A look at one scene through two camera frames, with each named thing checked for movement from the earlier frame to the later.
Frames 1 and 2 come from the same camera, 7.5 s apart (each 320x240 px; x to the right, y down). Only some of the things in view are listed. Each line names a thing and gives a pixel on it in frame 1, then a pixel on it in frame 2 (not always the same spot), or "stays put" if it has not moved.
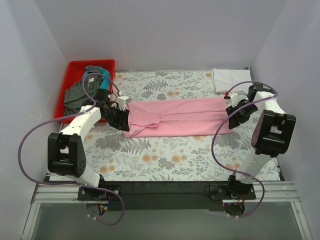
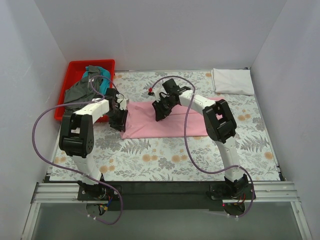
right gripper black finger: (234, 120) -> (164, 106)
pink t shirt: (178, 117) stays put
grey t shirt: (75, 99) stays put
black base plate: (120, 195) stays put
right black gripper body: (236, 113) -> (162, 107)
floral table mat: (120, 155) stays put
